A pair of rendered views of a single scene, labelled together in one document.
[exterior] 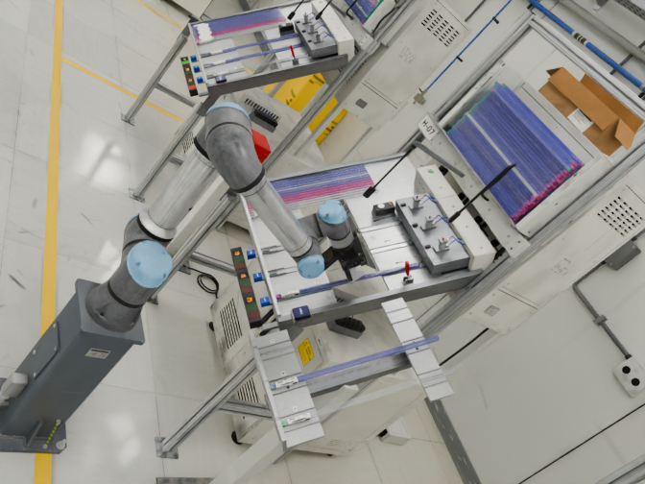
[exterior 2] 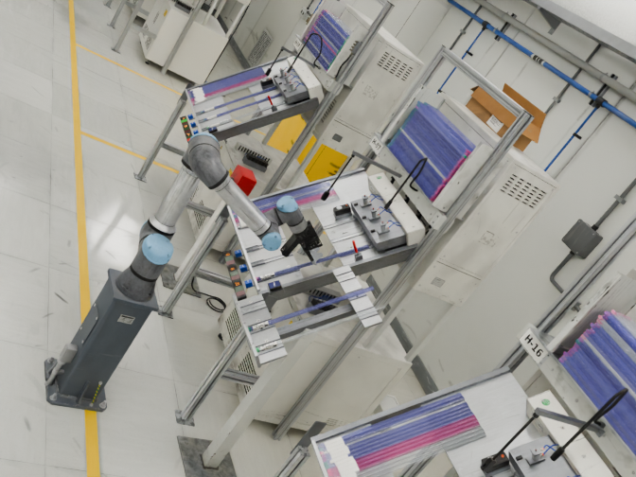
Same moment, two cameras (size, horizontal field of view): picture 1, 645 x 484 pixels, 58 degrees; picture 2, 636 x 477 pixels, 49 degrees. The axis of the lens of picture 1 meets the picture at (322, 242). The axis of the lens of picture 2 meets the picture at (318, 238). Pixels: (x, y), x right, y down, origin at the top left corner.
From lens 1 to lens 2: 1.13 m
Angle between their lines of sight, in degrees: 9
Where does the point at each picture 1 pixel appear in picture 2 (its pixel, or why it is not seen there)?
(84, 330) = (116, 298)
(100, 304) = (126, 281)
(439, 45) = (397, 80)
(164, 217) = (166, 217)
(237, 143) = (207, 155)
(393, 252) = (348, 239)
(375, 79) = (345, 115)
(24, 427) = (76, 388)
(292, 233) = (254, 217)
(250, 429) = not seen: hidden behind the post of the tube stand
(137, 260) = (149, 245)
